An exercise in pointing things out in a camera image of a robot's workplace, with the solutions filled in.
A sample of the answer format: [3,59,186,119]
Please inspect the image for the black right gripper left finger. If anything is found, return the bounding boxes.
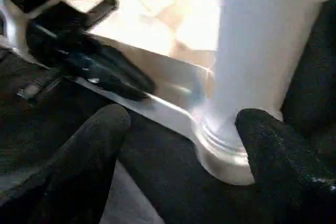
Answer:
[0,103,132,224]

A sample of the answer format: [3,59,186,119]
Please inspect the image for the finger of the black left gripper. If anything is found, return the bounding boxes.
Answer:
[78,34,156,95]
[89,76,151,102]

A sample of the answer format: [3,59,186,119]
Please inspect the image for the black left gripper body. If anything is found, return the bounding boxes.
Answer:
[5,0,120,63]

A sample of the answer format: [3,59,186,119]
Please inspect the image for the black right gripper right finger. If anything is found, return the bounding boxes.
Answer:
[235,108,336,224]

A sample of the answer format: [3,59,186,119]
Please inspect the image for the white plastic table top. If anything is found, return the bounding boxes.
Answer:
[62,0,256,186]

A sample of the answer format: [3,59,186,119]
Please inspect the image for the white plastic table leg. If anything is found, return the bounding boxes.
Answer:
[213,0,332,157]

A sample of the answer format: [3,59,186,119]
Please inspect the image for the black plastic mat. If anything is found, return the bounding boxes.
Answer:
[0,1,336,224]

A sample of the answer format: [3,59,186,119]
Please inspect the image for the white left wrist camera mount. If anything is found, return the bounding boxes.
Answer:
[0,0,30,55]

